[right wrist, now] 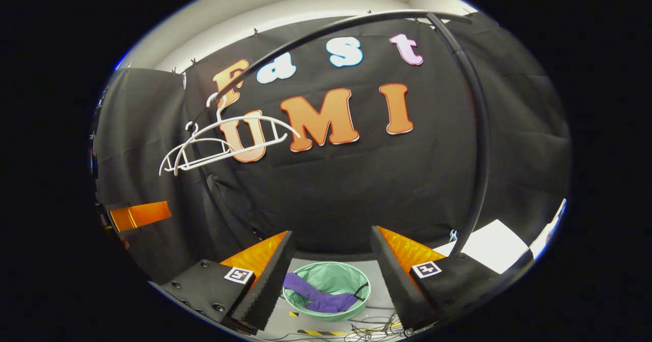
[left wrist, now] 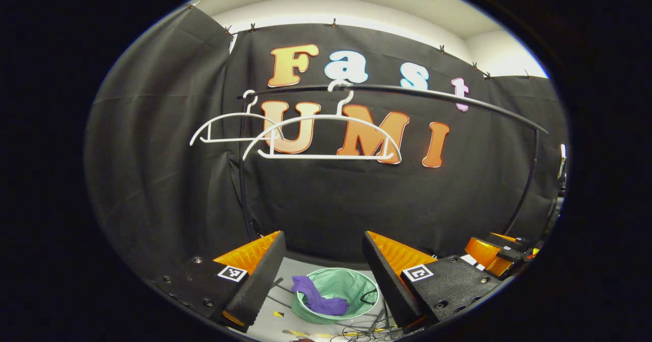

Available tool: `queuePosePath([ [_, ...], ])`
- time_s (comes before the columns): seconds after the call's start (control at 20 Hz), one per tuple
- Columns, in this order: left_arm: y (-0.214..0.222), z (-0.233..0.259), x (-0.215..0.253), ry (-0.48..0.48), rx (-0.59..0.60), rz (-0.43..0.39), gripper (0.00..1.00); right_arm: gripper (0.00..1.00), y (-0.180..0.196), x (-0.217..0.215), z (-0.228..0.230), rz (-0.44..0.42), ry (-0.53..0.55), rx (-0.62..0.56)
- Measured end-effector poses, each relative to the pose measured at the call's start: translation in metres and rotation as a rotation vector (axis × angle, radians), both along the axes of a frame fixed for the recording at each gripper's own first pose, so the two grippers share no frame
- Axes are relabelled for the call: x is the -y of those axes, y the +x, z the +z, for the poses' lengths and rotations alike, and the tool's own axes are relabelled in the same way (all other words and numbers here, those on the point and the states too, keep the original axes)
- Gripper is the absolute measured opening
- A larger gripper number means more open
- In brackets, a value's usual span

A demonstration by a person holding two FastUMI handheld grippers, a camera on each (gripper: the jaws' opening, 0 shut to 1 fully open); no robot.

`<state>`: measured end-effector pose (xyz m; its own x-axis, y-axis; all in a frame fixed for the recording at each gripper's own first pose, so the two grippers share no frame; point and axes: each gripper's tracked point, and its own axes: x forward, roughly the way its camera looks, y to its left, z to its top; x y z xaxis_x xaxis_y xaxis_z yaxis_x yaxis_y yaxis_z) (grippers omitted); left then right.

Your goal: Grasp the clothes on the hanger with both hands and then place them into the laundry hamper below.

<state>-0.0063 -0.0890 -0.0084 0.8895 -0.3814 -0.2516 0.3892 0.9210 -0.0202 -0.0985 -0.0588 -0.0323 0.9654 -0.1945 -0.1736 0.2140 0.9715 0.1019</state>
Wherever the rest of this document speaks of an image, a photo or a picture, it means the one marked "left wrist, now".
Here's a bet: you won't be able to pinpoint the black backdrop cloth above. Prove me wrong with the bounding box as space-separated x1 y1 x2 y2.
84 6 570 281

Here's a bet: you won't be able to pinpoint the row of small backdrop clips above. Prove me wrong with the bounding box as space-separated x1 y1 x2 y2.
191 1 533 81

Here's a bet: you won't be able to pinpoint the black floor cables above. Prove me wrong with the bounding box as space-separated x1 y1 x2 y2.
334 309 405 341

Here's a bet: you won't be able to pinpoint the black clothes rack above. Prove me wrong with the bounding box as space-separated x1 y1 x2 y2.
237 83 550 241

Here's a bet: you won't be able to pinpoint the purple ribbed shirt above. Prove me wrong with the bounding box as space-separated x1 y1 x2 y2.
291 275 351 317

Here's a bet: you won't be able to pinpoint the white clothes hanger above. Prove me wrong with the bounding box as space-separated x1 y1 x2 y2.
242 80 403 165
189 90 286 147

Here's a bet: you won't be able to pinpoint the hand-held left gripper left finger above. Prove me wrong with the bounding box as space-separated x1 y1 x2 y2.
147 230 287 334

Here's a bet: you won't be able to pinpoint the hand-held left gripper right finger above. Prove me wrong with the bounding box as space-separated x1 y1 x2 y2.
362 230 505 336

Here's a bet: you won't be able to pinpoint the green laundry hamper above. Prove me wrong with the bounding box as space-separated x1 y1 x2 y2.
290 267 382 326

